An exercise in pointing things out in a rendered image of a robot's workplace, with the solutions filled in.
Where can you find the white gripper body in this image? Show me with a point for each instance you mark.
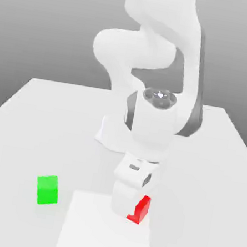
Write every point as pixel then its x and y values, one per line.
pixel 123 198

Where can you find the small red cube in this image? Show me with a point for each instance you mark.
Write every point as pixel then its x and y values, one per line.
pixel 141 209

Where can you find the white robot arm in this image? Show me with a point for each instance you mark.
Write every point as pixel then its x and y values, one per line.
pixel 150 123

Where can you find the small green cube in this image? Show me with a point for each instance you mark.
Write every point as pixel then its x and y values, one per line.
pixel 47 190

